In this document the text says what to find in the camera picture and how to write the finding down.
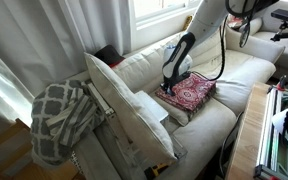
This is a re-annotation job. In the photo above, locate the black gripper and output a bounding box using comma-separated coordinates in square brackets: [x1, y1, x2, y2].
[159, 64, 192, 98]

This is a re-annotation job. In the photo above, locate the white square pillow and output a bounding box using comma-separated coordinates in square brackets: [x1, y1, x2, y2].
[83, 52, 178, 165]

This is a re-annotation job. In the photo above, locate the small white wooden chair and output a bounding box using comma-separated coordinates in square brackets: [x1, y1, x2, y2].
[86, 81, 170, 161]

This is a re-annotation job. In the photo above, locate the red patterned folded blanket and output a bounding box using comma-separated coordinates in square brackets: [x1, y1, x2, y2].
[154, 72, 217, 114]

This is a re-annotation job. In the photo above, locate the beige fabric sofa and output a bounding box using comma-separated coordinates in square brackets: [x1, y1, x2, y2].
[73, 24, 287, 180]

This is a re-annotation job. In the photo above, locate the clear plastic box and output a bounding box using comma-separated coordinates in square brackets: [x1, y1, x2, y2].
[160, 114, 189, 162]

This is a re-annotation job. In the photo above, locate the black hat with red band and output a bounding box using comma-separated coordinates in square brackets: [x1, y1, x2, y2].
[93, 44, 126, 69]

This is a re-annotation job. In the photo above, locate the yellow black hand tool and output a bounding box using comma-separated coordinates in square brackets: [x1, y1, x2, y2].
[143, 162, 170, 179]

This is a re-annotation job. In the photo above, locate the light wooden table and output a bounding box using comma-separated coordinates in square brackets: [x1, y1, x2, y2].
[224, 82, 272, 180]

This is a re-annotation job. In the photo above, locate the grey striped cloth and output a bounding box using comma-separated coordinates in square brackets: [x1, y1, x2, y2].
[45, 87, 100, 148]

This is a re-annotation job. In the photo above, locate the red black clamp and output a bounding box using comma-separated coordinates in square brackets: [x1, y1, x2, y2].
[276, 74, 288, 92]

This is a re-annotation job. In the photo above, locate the white lamp head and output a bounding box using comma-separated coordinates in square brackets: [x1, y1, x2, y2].
[272, 108, 288, 141]

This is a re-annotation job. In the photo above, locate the grey white patterned blanket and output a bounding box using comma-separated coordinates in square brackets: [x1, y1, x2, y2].
[29, 79, 107, 168]

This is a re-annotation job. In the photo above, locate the light grey curtain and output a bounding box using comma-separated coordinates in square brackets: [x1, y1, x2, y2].
[0, 0, 133, 128]

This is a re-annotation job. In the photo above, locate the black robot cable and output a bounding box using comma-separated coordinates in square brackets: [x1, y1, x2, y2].
[192, 0, 262, 82]

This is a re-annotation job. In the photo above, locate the white window frame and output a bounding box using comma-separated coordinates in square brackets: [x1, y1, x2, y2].
[127, 0, 202, 51]

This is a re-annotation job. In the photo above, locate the black floor cable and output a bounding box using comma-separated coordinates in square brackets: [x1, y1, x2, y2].
[218, 111, 245, 178]

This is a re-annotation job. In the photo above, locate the aluminium frame rack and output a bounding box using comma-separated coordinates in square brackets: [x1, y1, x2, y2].
[253, 86, 288, 180]

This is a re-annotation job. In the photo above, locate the black camera on stand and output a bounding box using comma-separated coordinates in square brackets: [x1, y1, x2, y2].
[270, 8, 288, 43]

